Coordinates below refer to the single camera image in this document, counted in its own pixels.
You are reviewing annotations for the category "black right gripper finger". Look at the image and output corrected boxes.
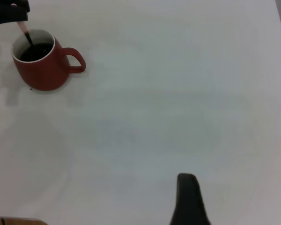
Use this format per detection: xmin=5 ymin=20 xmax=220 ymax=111
xmin=0 ymin=0 xmax=29 ymax=28
xmin=169 ymin=173 xmax=212 ymax=225
xmin=10 ymin=0 xmax=31 ymax=12

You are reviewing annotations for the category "pink-handled metal spoon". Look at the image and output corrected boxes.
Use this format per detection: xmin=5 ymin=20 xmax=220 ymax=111
xmin=17 ymin=21 xmax=35 ymax=47

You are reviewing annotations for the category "red ceramic cup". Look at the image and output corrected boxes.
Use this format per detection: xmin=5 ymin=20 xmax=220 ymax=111
xmin=11 ymin=29 xmax=87 ymax=92

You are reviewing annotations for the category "brown wooden board edge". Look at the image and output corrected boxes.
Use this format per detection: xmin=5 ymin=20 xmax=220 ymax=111
xmin=0 ymin=217 xmax=49 ymax=225

